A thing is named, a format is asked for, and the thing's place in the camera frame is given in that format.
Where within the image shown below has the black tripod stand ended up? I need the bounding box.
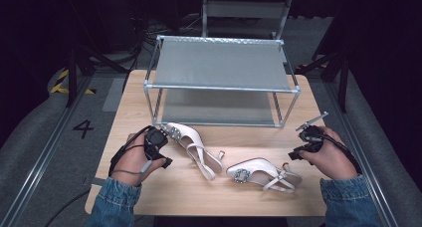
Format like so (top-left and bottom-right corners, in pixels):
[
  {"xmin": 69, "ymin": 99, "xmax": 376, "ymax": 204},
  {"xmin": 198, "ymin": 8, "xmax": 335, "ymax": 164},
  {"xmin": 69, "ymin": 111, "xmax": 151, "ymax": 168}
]
[
  {"xmin": 298, "ymin": 37, "xmax": 353, "ymax": 114},
  {"xmin": 64, "ymin": 42, "xmax": 131, "ymax": 109}
]

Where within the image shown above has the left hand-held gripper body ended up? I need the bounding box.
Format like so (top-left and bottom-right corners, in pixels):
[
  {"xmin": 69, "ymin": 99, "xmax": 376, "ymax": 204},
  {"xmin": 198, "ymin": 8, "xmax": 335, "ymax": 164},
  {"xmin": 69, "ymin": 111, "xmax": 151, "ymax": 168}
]
[{"xmin": 143, "ymin": 125, "xmax": 174, "ymax": 170}]

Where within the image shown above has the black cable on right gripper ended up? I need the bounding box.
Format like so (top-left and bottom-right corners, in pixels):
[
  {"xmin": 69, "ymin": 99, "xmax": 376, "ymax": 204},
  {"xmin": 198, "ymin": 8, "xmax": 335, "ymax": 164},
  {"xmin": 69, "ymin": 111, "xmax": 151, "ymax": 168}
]
[{"xmin": 316, "ymin": 133, "xmax": 363, "ymax": 175}]

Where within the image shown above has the person's right hand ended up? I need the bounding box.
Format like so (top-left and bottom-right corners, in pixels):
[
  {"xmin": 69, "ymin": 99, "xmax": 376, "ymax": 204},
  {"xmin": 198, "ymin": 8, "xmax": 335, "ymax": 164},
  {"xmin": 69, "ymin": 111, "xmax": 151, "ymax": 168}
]
[{"xmin": 298, "ymin": 125, "xmax": 361, "ymax": 182}]

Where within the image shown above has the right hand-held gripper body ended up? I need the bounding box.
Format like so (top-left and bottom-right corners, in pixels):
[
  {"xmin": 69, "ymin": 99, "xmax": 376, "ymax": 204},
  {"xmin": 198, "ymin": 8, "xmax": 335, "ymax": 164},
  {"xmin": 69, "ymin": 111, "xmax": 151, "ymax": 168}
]
[{"xmin": 288, "ymin": 111, "xmax": 330, "ymax": 161}]

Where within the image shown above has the black floor cable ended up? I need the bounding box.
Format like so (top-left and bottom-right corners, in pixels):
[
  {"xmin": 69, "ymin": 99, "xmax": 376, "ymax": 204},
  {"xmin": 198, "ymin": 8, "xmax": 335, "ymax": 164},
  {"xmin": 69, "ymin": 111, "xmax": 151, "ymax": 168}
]
[{"xmin": 44, "ymin": 188, "xmax": 93, "ymax": 227}]

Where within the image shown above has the grey metal shoe rack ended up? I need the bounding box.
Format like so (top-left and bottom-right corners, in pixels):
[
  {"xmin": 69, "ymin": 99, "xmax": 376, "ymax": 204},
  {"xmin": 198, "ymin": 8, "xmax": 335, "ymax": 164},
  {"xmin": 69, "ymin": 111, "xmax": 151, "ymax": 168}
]
[{"xmin": 142, "ymin": 35, "xmax": 302, "ymax": 128}]

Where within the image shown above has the white slingback heeled shoe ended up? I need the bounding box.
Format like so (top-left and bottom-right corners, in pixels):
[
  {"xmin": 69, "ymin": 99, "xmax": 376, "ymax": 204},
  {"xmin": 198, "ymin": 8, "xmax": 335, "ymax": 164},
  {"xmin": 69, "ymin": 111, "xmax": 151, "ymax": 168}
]
[
  {"xmin": 161, "ymin": 121, "xmax": 227, "ymax": 182},
  {"xmin": 226, "ymin": 157, "xmax": 304, "ymax": 193}
]

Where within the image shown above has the bundle of floor cables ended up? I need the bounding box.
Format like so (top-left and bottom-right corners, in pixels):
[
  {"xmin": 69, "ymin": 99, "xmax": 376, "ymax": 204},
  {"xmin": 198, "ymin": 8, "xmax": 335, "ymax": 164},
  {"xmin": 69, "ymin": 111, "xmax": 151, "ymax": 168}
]
[{"xmin": 130, "ymin": 7, "xmax": 204, "ymax": 39}]

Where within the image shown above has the black wrist strap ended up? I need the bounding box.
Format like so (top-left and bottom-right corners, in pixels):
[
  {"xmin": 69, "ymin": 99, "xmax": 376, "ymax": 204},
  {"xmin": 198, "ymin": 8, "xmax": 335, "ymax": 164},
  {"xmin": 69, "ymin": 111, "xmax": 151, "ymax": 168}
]
[{"xmin": 107, "ymin": 125, "xmax": 149, "ymax": 177}]

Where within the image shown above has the person's left hand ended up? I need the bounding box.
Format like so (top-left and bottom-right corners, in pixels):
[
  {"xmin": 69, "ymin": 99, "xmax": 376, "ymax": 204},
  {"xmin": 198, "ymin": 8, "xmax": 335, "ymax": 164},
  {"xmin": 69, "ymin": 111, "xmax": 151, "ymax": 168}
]
[{"xmin": 109, "ymin": 131, "xmax": 167, "ymax": 187}]

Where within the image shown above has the grey cable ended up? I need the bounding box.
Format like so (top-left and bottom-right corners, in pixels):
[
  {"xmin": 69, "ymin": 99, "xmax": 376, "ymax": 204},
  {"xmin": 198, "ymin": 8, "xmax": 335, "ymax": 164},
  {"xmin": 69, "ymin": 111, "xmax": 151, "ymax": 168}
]
[{"xmin": 112, "ymin": 158, "xmax": 154, "ymax": 185}]

